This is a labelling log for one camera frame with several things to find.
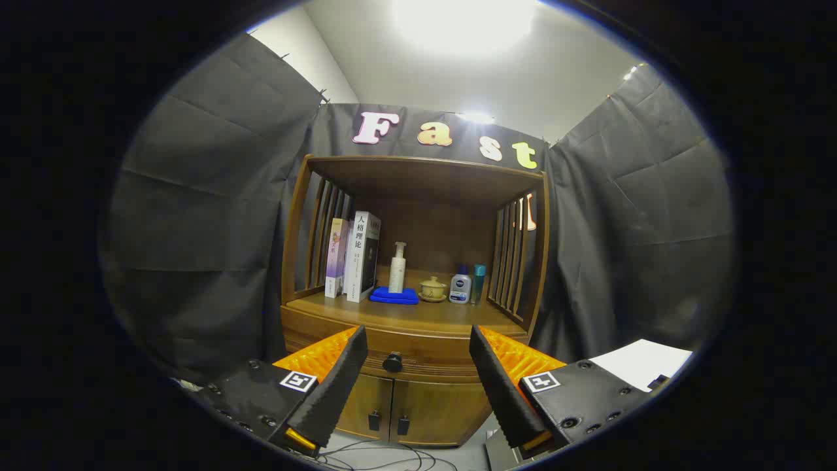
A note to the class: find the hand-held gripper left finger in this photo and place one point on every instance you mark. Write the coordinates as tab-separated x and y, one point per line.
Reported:
340	379

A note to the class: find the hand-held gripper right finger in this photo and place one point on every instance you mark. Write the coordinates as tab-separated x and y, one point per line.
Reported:
500	386

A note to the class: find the black drawer knob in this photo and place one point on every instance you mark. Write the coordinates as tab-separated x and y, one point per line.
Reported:
392	362

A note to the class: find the wooden drawer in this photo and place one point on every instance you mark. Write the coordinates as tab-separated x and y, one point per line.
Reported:
418	340

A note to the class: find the wooden cabinet door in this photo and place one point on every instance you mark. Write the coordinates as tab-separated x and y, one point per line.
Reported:
444	412
366	396

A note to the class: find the wooden countertop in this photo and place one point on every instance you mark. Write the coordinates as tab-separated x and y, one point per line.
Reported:
431	315

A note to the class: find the wooden cabinet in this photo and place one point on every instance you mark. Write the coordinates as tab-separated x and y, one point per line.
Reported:
425	196

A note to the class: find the blue folded cloth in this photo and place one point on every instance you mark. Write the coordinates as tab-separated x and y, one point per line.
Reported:
394	296

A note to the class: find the white blue-capped lotion bottle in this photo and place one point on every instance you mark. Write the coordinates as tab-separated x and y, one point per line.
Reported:
460	288

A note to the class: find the teal bottle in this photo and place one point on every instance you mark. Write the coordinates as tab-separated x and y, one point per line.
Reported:
478	281

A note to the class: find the yellow lidded tea bowl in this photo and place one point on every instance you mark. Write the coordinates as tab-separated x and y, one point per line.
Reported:
433	289

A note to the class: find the white book with portrait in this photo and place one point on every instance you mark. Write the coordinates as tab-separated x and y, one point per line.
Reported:
358	261

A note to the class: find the white pump bottle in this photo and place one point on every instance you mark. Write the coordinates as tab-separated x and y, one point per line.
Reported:
397	271

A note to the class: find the purple book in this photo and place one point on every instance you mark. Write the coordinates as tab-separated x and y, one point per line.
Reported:
337	255

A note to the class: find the white appliance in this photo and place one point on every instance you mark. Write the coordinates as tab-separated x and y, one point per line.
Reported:
641	363

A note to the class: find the ceiling light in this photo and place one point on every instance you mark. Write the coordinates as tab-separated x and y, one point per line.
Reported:
475	118

